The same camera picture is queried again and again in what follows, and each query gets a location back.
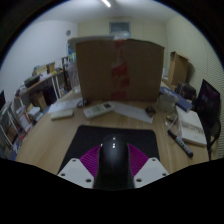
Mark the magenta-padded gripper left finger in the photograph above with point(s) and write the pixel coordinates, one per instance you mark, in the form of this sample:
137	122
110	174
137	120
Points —
75	172

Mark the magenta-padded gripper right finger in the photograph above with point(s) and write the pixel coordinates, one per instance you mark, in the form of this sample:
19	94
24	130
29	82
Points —
150	171

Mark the black computer mouse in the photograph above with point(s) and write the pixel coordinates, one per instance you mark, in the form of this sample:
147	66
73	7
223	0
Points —
113	163

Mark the black mouse pad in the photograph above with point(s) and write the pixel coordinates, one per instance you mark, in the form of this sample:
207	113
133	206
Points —
86	136

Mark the black marker pen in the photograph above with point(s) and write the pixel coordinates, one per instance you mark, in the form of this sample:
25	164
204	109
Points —
180	142

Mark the white book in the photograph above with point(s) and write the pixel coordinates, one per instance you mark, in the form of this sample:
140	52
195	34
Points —
191	128

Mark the plain white remote control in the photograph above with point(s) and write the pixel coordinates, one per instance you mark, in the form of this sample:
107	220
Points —
62	114

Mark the white paper sheet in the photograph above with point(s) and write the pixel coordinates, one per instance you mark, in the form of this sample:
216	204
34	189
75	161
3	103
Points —
133	112
63	105

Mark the white remote control with buttons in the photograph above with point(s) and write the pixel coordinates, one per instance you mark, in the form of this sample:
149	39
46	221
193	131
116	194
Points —
97	110

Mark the clear plastic container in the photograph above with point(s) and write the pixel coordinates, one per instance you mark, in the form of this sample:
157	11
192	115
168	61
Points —
165	102

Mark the blue book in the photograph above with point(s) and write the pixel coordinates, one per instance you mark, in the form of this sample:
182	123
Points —
180	100

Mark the white shelf unit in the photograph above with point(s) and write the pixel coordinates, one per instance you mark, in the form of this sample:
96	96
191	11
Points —
30	100

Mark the black chair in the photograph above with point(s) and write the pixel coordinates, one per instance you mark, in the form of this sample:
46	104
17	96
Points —
208	100

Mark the black monitor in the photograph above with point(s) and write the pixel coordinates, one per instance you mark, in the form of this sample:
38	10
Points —
2	100

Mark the large brown cardboard box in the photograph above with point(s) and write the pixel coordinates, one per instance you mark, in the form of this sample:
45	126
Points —
96	71

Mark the small open cardboard box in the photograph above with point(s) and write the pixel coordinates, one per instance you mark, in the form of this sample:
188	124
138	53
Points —
178	68

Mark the window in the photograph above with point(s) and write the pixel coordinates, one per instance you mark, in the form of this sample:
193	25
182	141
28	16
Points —
119	29

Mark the ceiling light tube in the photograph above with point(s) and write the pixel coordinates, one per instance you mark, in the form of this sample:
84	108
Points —
106	3

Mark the round wall clock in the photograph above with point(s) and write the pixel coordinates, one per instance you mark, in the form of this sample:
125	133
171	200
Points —
68	32

